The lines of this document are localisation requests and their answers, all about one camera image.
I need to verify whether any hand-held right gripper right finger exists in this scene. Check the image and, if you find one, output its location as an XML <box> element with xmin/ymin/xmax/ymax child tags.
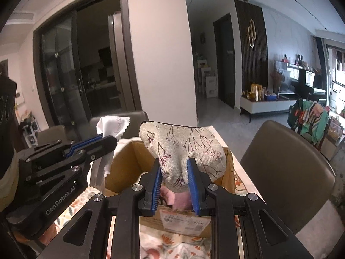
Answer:
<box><xmin>187</xmin><ymin>158</ymin><xmax>314</xmax><ymax>259</ymax></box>

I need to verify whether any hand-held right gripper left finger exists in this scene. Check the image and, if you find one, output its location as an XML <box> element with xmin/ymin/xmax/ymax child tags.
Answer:
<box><xmin>63</xmin><ymin>158</ymin><xmax>163</xmax><ymax>259</ymax></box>

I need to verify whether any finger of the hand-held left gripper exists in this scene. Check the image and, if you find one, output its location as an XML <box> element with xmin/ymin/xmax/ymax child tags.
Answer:
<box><xmin>25</xmin><ymin>136</ymin><xmax>118</xmax><ymax>192</ymax></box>
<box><xmin>18</xmin><ymin>133</ymin><xmax>105</xmax><ymax>165</ymax></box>

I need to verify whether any white cloth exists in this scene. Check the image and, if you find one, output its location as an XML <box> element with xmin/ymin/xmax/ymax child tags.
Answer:
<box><xmin>92</xmin><ymin>115</ymin><xmax>130</xmax><ymax>187</ymax></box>

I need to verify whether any brown cardboard box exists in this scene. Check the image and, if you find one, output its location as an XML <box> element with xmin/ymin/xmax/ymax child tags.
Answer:
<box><xmin>104</xmin><ymin>125</ymin><xmax>235</xmax><ymax>238</ymax></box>

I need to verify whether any beige floral pouch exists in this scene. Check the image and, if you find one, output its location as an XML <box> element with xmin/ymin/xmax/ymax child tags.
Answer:
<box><xmin>139</xmin><ymin>121</ymin><xmax>227</xmax><ymax>193</ymax></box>

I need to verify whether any grey dining chair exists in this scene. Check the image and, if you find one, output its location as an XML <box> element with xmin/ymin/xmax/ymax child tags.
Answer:
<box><xmin>240</xmin><ymin>120</ymin><xmax>336</xmax><ymax>235</ymax></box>
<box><xmin>89</xmin><ymin>111</ymin><xmax>149</xmax><ymax>141</ymax></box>

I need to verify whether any small white shelf rack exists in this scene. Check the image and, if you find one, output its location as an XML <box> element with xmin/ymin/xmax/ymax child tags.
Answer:
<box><xmin>19</xmin><ymin>112</ymin><xmax>38</xmax><ymax>147</ymax></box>

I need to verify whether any white patterned tablecloth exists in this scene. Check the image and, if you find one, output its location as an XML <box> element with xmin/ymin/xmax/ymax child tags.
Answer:
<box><xmin>54</xmin><ymin>151</ymin><xmax>337</xmax><ymax>259</ymax></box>

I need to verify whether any dark sliding glass door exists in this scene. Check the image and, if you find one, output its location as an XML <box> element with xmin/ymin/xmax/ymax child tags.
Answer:
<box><xmin>33</xmin><ymin>0</ymin><xmax>142</xmax><ymax>134</ymax></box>

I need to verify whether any white low sideboard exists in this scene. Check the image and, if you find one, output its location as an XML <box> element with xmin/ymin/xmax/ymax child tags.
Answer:
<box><xmin>240</xmin><ymin>94</ymin><xmax>297</xmax><ymax>123</ymax></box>

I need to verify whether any pile of colourful clothes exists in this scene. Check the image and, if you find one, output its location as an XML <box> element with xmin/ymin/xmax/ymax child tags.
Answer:
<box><xmin>287</xmin><ymin>100</ymin><xmax>329</xmax><ymax>152</ymax></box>

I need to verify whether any dark wooden door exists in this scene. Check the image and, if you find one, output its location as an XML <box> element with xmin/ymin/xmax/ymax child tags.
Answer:
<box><xmin>213</xmin><ymin>13</ymin><xmax>242</xmax><ymax>110</ymax></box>

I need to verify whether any dried flower vase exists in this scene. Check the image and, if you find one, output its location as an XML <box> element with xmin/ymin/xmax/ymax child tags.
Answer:
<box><xmin>271</xmin><ymin>70</ymin><xmax>286</xmax><ymax>95</ymax></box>

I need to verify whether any black piano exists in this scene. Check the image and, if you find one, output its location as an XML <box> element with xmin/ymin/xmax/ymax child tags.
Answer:
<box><xmin>292</xmin><ymin>69</ymin><xmax>326</xmax><ymax>100</ymax></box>

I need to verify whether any large window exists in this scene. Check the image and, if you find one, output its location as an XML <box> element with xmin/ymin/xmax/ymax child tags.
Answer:
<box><xmin>326</xmin><ymin>43</ymin><xmax>345</xmax><ymax>119</ymax></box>

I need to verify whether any dark slatted wall panel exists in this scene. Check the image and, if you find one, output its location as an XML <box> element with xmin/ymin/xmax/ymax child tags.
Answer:
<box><xmin>234</xmin><ymin>0</ymin><xmax>268</xmax><ymax>98</ymax></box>

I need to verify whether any gold wall ornament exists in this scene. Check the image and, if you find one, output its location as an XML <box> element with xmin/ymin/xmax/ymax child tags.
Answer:
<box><xmin>247</xmin><ymin>19</ymin><xmax>256</xmax><ymax>48</ymax></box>

